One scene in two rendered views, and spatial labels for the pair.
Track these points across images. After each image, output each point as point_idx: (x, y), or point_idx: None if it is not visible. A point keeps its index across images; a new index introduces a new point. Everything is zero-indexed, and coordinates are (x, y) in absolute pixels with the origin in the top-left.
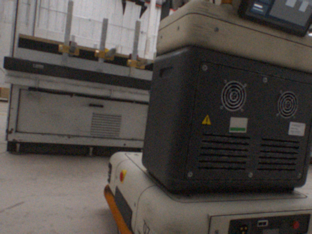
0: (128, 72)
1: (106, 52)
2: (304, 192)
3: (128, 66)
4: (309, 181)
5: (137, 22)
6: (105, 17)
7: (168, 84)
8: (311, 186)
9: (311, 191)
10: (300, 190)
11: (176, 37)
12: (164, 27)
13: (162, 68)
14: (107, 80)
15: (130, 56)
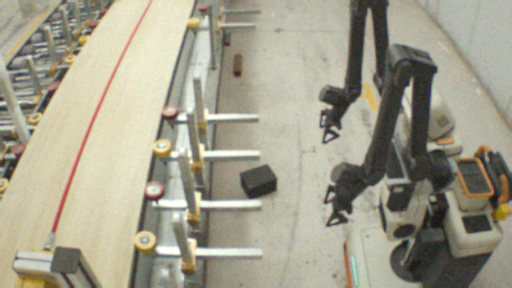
0: (149, 215)
1: (206, 255)
2: (312, 148)
3: (146, 209)
4: (274, 114)
5: (187, 158)
6: (180, 218)
7: (474, 267)
8: (293, 127)
9: (307, 138)
10: (305, 146)
11: (486, 251)
12: (472, 247)
13: (466, 263)
14: (206, 273)
15: (159, 199)
